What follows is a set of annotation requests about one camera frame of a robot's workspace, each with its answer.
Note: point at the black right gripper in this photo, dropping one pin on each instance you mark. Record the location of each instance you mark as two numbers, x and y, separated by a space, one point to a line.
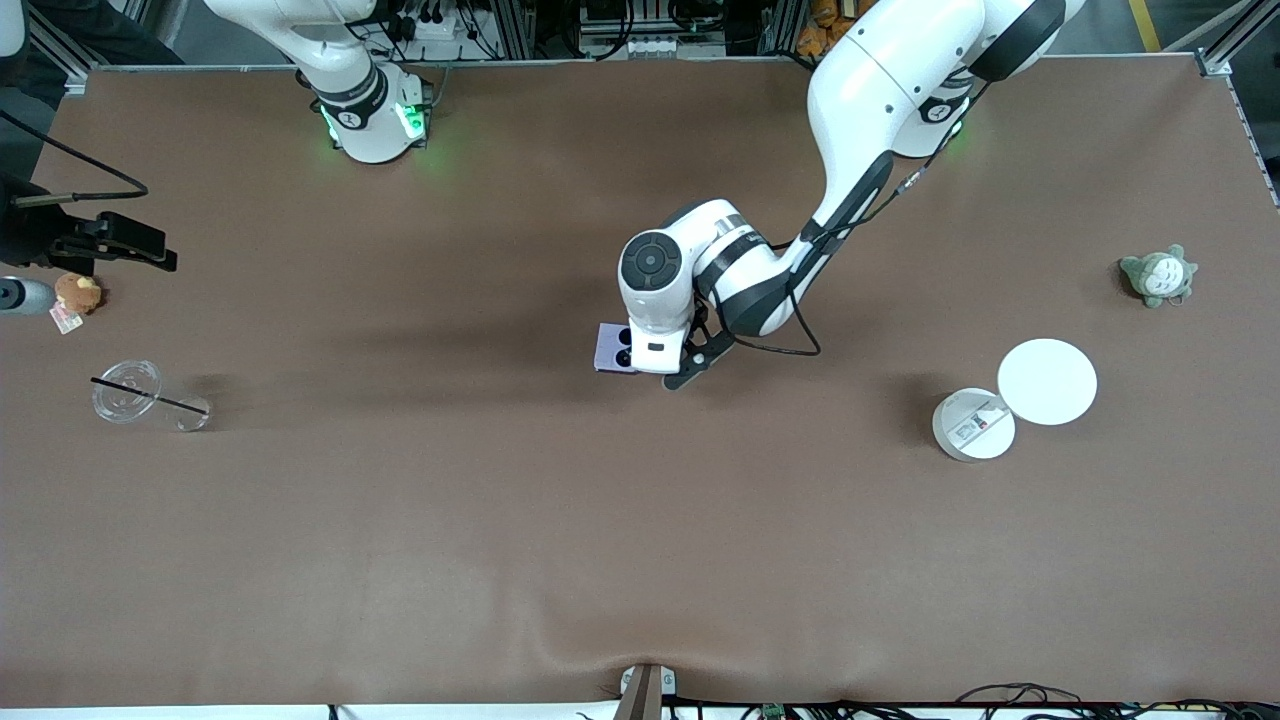
22 238

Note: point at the lavender flip phone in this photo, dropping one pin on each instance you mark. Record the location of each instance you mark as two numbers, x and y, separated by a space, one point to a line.
607 350

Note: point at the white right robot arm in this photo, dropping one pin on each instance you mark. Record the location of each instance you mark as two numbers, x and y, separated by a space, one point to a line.
350 100

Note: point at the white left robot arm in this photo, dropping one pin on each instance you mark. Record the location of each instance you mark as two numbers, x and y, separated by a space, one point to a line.
880 90

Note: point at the small brown plush with tag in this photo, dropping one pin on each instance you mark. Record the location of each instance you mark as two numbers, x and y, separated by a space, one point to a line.
77 292

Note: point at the clear plastic cup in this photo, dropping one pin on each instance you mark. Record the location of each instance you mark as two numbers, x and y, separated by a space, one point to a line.
127 392

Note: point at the black drinking straw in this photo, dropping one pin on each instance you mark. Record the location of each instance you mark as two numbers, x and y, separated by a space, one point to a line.
150 396

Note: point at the white connector block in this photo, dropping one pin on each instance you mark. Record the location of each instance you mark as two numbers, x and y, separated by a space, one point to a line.
652 45

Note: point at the orange stuffed toys pile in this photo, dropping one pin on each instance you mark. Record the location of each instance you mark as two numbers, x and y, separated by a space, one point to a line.
820 25

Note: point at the white power strip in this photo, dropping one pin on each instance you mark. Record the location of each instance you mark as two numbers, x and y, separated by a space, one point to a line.
432 25

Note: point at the grey green Totoro plush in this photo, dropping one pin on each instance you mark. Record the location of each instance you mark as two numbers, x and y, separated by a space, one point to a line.
1160 277

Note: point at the aluminium frame bar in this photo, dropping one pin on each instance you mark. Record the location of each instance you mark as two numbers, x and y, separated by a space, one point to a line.
50 50

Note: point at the aluminium table edge rail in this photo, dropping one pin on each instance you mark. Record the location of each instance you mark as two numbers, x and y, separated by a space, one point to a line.
600 62

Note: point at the camera mounting pole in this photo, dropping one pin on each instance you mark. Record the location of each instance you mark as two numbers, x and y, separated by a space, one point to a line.
645 692

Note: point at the aluminium frame post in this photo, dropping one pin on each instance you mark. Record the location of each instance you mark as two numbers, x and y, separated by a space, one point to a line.
780 25
510 25

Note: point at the aluminium corner bracket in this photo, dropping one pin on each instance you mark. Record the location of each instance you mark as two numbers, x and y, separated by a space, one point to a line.
1213 62

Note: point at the aluminium table side rail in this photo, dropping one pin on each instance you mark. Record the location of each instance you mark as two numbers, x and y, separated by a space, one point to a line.
1255 140

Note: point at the grey diagonal rail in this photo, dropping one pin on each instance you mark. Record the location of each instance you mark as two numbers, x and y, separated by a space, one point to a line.
1205 28

